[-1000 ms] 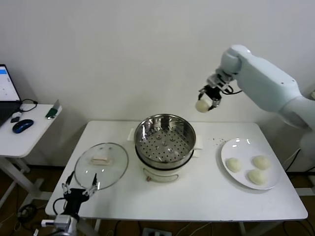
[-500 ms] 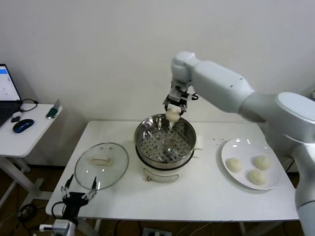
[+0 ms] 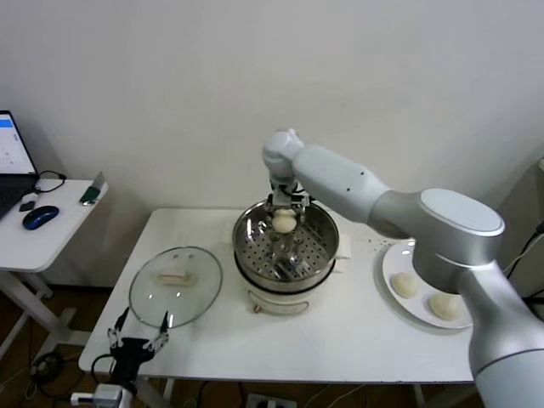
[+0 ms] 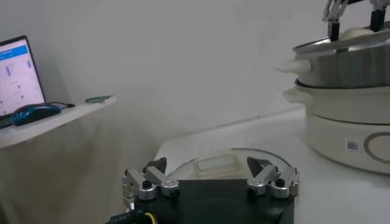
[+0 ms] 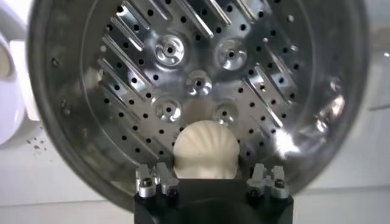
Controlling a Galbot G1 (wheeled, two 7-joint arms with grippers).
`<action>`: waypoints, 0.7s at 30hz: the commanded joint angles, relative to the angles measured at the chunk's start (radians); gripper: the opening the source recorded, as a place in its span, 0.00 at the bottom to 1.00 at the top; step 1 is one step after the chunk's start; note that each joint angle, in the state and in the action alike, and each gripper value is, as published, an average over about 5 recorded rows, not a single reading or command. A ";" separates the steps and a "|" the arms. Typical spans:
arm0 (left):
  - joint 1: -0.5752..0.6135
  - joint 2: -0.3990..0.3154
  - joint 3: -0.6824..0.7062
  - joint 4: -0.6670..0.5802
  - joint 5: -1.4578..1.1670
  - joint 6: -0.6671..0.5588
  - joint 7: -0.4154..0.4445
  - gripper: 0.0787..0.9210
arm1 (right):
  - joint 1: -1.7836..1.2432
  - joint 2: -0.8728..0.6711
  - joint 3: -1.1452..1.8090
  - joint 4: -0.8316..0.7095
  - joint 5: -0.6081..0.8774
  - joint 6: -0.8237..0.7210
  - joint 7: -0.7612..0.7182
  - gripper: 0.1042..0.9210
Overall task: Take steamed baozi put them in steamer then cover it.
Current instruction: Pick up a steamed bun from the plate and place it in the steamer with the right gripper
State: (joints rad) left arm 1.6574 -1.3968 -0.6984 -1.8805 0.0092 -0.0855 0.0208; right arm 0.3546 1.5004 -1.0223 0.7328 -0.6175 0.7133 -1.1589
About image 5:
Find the white electric cooker pot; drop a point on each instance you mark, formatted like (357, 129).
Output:
(26, 85)

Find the perforated steel steamer basket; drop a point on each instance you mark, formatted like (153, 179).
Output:
(213, 91)

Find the dark crumbs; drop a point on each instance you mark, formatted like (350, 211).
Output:
(36, 147)

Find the white steamed baozi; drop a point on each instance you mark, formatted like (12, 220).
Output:
(207, 149)
(2, 61)

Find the white round plate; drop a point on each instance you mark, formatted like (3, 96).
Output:
(10, 115)

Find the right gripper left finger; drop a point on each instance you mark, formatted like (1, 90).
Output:
(166, 179)

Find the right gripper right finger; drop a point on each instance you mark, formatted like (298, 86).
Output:
(256, 181)

